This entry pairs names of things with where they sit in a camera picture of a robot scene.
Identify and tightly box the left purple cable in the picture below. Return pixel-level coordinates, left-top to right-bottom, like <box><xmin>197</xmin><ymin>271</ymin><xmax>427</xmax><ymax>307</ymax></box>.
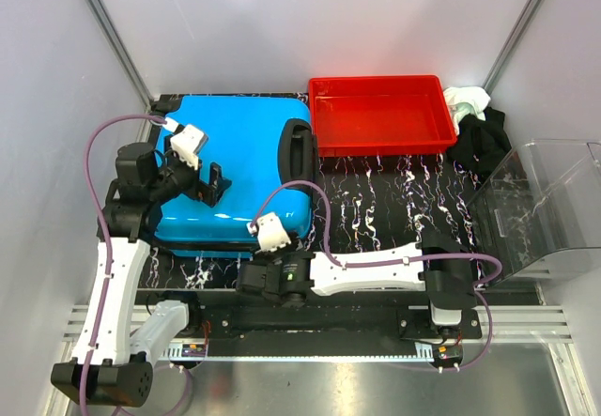
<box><xmin>77</xmin><ymin>114</ymin><xmax>194</xmax><ymax>416</ymax></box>

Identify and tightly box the clear plastic container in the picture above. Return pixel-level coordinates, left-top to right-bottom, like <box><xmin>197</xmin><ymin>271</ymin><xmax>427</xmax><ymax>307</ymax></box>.
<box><xmin>467</xmin><ymin>140</ymin><xmax>600</xmax><ymax>285</ymax></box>

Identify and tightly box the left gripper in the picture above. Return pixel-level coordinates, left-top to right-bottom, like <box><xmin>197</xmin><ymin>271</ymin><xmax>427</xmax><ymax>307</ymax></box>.
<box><xmin>149</xmin><ymin>134</ymin><xmax>232</xmax><ymax>206</ymax></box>

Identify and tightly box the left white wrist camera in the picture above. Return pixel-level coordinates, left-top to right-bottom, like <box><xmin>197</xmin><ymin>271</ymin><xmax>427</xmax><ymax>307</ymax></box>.
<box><xmin>170</xmin><ymin>124</ymin><xmax>208</xmax><ymax>170</ymax></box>

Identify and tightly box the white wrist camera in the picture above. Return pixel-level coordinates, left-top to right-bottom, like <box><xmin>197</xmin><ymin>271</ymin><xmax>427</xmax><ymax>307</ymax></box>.
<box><xmin>247</xmin><ymin>212</ymin><xmax>291</xmax><ymax>253</ymax></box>
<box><xmin>170</xmin><ymin>124</ymin><xmax>208</xmax><ymax>170</ymax></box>

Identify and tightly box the red plastic bin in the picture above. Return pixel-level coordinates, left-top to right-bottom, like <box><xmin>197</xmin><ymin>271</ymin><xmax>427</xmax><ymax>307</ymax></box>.
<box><xmin>308</xmin><ymin>75</ymin><xmax>457</xmax><ymax>157</ymax></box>

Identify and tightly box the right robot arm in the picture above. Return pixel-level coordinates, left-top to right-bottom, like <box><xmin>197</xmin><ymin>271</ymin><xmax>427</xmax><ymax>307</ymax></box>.
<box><xmin>236</xmin><ymin>233</ymin><xmax>477</xmax><ymax>338</ymax></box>

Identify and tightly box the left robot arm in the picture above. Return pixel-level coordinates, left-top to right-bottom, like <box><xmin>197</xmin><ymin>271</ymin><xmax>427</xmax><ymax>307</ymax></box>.
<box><xmin>51</xmin><ymin>141</ymin><xmax>231</xmax><ymax>414</ymax></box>

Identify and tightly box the blue hard-shell suitcase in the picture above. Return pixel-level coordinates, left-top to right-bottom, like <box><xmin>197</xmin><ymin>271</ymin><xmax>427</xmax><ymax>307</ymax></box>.
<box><xmin>155</xmin><ymin>96</ymin><xmax>317</xmax><ymax>257</ymax></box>

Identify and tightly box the black cloth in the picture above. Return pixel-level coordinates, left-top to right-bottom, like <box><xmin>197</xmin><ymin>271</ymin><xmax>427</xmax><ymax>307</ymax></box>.
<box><xmin>446</xmin><ymin>107</ymin><xmax>512</xmax><ymax>183</ymax></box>

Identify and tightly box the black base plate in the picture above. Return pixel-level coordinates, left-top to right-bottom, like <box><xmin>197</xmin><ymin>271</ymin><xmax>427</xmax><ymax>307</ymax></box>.
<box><xmin>177</xmin><ymin>291</ymin><xmax>482</xmax><ymax>361</ymax></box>

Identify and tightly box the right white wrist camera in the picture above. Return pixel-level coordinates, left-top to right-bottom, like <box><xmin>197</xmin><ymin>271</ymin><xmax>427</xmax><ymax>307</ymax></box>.
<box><xmin>247</xmin><ymin>212</ymin><xmax>291</xmax><ymax>253</ymax></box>

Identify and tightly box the white cloth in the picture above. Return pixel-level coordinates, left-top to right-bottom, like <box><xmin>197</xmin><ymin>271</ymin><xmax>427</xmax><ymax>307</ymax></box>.
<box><xmin>443</xmin><ymin>86</ymin><xmax>491</xmax><ymax>134</ymax></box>

